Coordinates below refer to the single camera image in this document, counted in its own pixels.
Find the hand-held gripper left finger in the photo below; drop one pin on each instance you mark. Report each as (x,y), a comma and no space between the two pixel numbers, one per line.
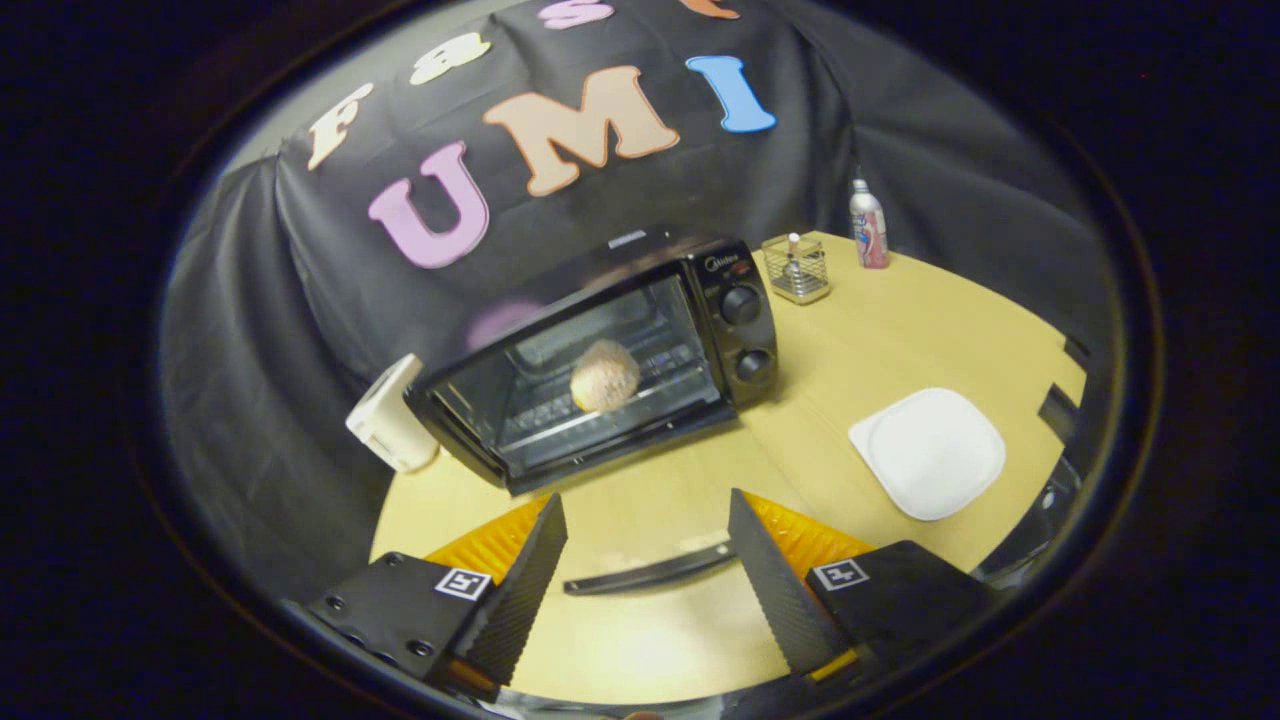
(525,590)

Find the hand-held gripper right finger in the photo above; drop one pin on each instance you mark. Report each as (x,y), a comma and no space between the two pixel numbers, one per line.
(775,590)

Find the round bread roll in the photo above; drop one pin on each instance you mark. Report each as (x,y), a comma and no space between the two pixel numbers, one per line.
(605,375)

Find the black toaster oven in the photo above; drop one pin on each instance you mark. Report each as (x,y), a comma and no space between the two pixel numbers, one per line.
(745,300)

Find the white square plate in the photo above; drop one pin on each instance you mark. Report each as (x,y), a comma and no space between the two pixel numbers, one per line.
(930,455)

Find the white box appliance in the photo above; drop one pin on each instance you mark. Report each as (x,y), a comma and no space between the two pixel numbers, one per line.
(390,425)

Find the black chair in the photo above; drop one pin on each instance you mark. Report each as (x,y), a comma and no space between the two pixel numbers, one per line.
(1058,405)

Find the small shaker with pale cap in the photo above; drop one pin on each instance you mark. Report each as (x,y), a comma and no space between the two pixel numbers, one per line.
(793,245)

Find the silver spray bottle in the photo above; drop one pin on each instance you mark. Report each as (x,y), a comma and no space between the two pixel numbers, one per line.
(868,230)

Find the black backdrop cloth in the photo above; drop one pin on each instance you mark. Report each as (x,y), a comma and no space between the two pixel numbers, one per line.
(900,120)

